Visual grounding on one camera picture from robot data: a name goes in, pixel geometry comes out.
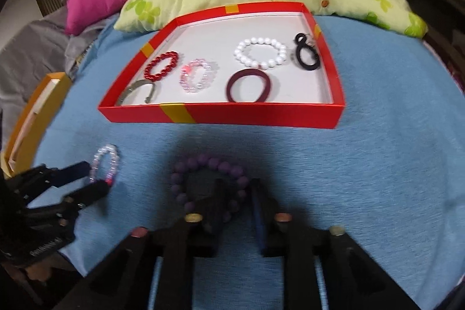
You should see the person's left hand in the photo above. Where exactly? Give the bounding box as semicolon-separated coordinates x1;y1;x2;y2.
7;254;78;283

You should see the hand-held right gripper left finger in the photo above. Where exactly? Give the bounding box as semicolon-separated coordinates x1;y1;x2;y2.
54;178;233;310

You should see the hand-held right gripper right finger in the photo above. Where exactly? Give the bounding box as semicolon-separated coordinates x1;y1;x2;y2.
250;178;422;310

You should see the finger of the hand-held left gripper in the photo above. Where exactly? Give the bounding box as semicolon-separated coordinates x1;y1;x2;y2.
18;161;91;187
27;182;110;220

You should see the white bead bracelet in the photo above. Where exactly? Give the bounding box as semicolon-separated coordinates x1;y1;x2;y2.
233;37;287;70

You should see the grey cloth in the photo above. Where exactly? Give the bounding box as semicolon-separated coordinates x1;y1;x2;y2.
0;8;110;107

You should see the yellow box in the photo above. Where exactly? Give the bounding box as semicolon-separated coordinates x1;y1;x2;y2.
0;72;73;176

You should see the silver bangle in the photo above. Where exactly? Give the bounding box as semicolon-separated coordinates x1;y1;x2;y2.
117;79;158;106

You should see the maroon hair tie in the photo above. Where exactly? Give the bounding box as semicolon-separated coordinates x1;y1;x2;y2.
226;68;274;103

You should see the pink bead bracelet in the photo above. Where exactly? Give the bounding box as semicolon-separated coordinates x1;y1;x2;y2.
180;59;220;93

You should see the purple bead bracelet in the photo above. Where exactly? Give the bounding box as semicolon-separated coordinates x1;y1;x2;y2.
170;155;251;223

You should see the red cardboard box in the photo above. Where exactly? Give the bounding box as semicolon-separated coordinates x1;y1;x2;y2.
98;1;346;130

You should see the red bead bracelet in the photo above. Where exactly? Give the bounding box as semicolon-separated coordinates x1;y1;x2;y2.
143;51;180;83

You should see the black hair tie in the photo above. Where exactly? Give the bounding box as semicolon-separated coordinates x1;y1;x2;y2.
294;33;321;71

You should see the blue blanket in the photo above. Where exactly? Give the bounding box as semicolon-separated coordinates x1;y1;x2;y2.
34;14;465;310

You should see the clear bead bracelet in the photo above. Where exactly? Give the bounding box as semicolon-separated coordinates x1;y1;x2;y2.
88;144;120;187

